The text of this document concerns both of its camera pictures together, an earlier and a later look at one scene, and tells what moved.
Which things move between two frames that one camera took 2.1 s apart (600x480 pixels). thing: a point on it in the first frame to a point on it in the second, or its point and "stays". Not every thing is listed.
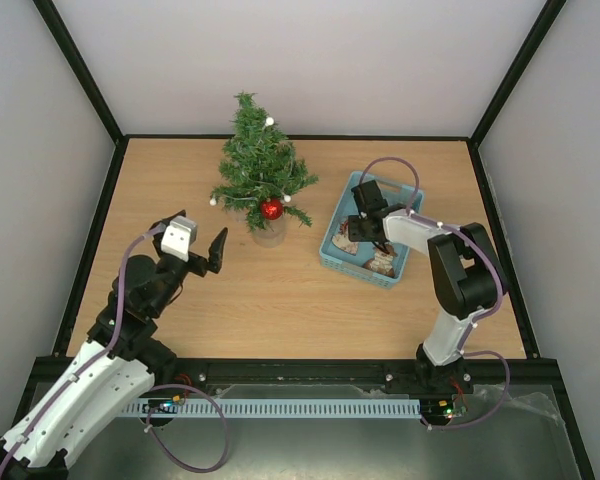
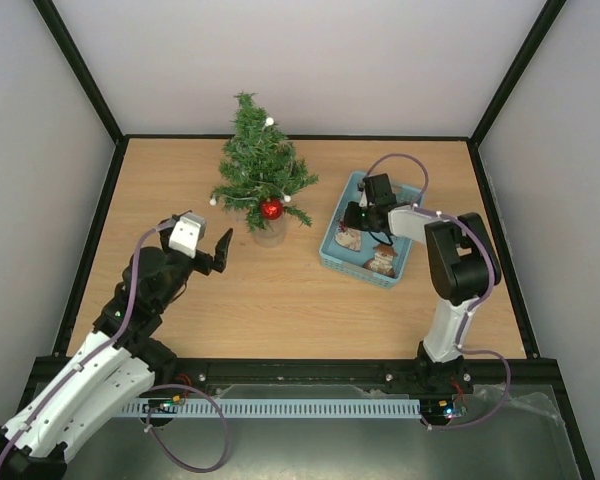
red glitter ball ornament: x=271 y=209 stays
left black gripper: x=215 y=260 stays
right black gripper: x=362 y=228 to x=368 y=211
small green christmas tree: x=260 y=170 stays
